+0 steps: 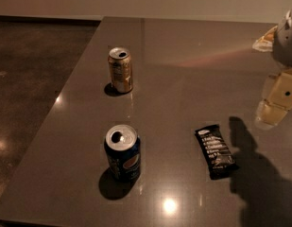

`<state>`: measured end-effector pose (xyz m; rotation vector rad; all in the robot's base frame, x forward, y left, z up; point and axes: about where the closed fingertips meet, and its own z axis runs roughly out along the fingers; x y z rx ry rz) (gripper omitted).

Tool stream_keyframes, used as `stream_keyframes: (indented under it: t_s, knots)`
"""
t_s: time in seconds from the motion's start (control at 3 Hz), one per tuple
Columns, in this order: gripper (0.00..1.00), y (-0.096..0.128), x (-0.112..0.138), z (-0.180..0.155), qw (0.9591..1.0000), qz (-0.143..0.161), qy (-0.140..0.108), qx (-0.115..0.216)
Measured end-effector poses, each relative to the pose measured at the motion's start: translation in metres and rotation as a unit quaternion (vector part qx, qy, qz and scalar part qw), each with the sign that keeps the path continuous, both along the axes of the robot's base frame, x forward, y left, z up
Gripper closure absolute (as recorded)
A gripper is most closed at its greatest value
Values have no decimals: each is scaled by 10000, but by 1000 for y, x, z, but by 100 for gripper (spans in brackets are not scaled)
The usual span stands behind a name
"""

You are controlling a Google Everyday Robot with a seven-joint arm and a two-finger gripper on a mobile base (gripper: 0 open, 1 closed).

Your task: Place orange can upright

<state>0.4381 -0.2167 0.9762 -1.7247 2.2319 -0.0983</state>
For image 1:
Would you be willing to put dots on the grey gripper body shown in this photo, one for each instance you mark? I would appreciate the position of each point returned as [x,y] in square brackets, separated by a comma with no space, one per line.
[285,46]

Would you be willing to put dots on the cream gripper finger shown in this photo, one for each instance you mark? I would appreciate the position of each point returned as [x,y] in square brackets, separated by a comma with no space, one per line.
[276,100]
[265,42]

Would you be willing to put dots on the orange soda can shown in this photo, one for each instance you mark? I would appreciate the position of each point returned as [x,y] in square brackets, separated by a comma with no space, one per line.
[120,69]

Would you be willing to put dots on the blue pepsi can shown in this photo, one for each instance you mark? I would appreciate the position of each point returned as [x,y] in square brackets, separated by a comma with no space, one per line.
[122,146]

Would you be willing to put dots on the black snack bar wrapper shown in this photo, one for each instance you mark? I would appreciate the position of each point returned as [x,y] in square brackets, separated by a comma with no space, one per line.
[216,152]

